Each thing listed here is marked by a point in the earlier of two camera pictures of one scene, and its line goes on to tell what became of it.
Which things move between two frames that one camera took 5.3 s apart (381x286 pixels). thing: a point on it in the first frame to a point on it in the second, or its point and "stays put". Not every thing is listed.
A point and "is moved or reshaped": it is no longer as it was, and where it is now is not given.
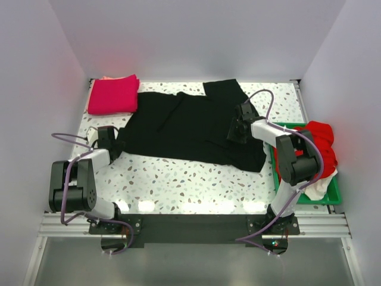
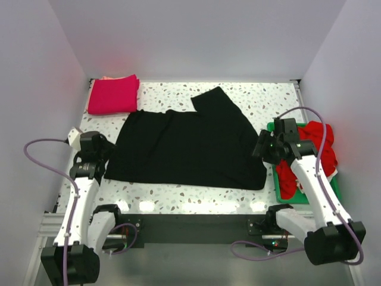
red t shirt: x=322 y=133 stays put
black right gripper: x=232 y=136 to x=260 y=150
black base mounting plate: x=246 y=229 stays put
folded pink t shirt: x=112 y=96 stays put
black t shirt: x=193 y=128 is moved or reshaped
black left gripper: x=119 y=147 to x=108 y=147
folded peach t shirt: x=105 y=78 stays put
